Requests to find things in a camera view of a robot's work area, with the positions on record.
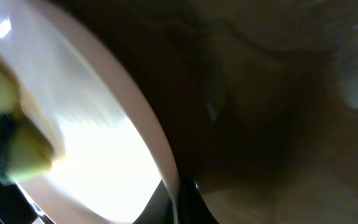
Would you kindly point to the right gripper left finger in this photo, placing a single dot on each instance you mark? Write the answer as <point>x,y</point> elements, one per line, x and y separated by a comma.
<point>159,208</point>

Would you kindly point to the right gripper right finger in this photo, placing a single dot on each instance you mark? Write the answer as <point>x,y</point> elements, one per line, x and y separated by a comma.
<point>191,206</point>

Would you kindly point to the green yellow sponge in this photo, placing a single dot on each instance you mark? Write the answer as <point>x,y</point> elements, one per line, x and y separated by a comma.
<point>25,153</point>

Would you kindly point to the white plate top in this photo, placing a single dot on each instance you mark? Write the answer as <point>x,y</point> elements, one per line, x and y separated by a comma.
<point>109,149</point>

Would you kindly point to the brown plastic serving tray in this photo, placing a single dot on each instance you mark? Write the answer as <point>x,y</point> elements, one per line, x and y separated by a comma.
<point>258,99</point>

